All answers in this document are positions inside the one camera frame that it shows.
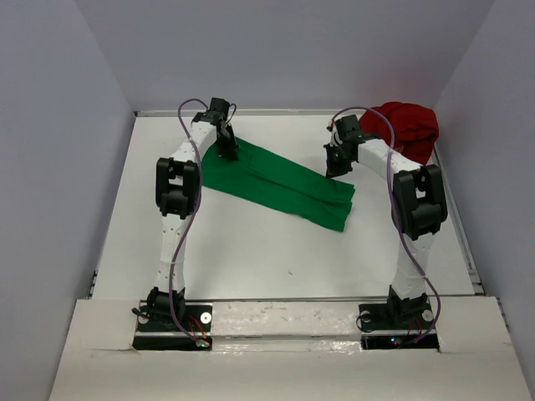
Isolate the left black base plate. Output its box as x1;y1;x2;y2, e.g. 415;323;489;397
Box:
131;302;213;352

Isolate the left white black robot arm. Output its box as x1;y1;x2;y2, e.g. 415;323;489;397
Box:
133;98;238;340

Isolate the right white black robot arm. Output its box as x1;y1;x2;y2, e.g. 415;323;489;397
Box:
324;115;448;333

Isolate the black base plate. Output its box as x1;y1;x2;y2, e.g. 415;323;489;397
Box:
355;303;440;351
131;302;213;352

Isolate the green t shirt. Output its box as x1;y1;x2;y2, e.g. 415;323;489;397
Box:
202;139;355;232

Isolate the red t shirt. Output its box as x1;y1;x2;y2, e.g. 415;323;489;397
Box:
374;102;440;165

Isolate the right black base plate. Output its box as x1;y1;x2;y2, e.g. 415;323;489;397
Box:
355;303;440;351

